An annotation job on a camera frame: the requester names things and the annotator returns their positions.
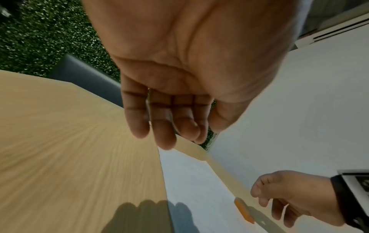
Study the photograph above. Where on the person's right hand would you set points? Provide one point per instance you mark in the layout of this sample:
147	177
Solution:
305	193

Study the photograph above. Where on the person's left hand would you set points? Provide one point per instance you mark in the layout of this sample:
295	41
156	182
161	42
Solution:
196	45

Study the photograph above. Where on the orange utility knife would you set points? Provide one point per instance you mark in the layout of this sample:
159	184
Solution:
244	210

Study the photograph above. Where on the white sheet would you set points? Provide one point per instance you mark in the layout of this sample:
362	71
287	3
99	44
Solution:
199	193

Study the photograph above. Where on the grey chair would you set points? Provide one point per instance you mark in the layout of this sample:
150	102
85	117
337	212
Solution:
86	75

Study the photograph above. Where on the white air conditioner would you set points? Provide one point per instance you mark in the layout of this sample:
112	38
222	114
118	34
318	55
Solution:
331	34

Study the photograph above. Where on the green artificial hedge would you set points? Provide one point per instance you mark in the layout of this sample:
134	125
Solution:
43	34

